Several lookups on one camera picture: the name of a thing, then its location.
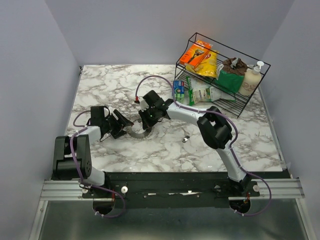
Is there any blue green small box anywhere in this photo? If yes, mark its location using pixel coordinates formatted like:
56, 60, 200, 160
172, 80, 185, 104

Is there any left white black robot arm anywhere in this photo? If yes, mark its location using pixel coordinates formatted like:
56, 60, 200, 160
51, 105, 134, 198

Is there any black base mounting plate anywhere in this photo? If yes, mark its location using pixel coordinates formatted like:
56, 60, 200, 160
51, 171, 292, 210

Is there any orange razor box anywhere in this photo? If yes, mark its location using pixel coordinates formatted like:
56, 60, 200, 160
179, 40, 212, 70

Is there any aluminium extrusion rail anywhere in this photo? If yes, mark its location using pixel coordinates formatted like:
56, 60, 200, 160
40, 178, 305, 201

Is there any cream pump lotion bottle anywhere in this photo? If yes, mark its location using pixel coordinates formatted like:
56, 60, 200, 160
238, 61, 265, 96

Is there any small silver key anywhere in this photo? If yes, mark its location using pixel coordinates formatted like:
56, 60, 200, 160
182, 128, 190, 143

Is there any purple cable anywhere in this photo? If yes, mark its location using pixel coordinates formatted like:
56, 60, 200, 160
134, 75, 273, 217
69, 110, 126, 218

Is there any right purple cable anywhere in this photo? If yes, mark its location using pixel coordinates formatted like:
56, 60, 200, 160
134, 75, 273, 217

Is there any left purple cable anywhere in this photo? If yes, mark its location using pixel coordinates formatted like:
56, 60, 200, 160
69, 110, 126, 218

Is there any silver toothed metal ring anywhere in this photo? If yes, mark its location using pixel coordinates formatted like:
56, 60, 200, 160
126, 118, 153, 142

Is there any black wire shelf rack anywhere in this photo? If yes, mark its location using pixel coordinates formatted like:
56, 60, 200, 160
174, 32, 271, 117

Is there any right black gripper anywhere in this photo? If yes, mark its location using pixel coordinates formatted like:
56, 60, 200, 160
138, 106, 159, 131

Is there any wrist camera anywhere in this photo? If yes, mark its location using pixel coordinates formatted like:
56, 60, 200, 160
138, 96, 149, 112
102, 105, 113, 120

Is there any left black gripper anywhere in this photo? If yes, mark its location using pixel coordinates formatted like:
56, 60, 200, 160
102, 109, 134, 139

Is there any yellow chips bag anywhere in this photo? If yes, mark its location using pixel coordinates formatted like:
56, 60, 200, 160
185, 50, 219, 78

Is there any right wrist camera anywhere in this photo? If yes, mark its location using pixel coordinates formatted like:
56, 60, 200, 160
138, 96, 149, 112

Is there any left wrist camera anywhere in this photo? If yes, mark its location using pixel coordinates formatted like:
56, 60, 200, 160
102, 105, 113, 120

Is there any green white snack packet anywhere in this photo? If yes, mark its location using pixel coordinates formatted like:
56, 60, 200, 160
186, 76, 235, 106

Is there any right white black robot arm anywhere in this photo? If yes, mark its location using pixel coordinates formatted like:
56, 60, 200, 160
136, 96, 251, 196

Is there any green brown paper bag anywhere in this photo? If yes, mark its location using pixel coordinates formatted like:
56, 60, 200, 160
214, 57, 248, 94

